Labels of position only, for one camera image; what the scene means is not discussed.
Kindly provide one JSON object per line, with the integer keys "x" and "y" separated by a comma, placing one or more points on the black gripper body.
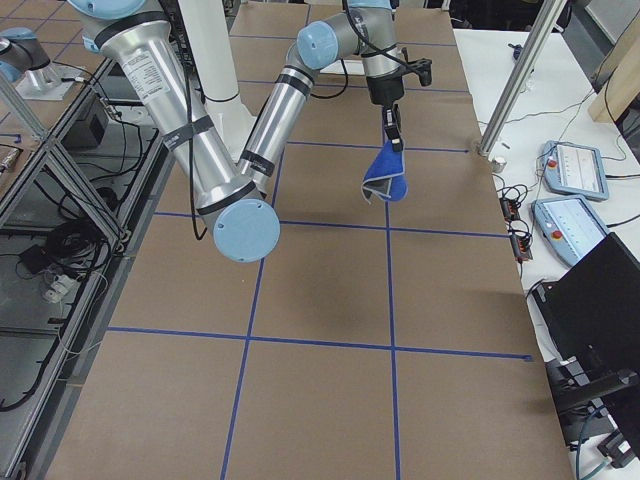
{"x": 386, "y": 91}

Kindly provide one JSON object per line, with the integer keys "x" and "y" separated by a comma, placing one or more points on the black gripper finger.
{"x": 389, "y": 121}
{"x": 396, "y": 137}

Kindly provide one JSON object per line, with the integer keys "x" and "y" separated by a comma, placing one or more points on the blue microfibre towel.
{"x": 385, "y": 178}

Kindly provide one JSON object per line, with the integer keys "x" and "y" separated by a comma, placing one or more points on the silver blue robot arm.
{"x": 181, "y": 68}

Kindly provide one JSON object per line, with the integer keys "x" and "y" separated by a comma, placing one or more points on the small silver metal cup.
{"x": 498, "y": 164}

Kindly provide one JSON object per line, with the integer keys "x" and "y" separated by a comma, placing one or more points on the black orange adapter far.
{"x": 510, "y": 209}

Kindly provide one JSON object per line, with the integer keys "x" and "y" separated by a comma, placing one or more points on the black orange adapter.
{"x": 520, "y": 248}
{"x": 510, "y": 209}

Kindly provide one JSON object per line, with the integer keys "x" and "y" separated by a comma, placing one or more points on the black orange adapter near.
{"x": 520, "y": 248}

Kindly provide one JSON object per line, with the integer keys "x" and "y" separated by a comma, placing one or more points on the far blue teach pendant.
{"x": 569, "y": 168}

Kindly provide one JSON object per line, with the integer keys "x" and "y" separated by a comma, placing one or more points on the blue teach pendant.
{"x": 570, "y": 225}
{"x": 569, "y": 168}

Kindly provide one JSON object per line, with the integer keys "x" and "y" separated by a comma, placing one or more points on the near blue teach pendant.
{"x": 570, "y": 225}

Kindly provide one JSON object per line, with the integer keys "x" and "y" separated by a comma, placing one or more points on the black laptop computer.
{"x": 592, "y": 312}

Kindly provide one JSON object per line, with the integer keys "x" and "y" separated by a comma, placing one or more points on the black monitor stand base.
{"x": 590, "y": 404}

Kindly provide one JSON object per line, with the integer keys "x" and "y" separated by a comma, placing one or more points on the aluminium frame post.
{"x": 537, "y": 37}

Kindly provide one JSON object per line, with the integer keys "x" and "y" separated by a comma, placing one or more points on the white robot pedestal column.
{"x": 207, "y": 33}

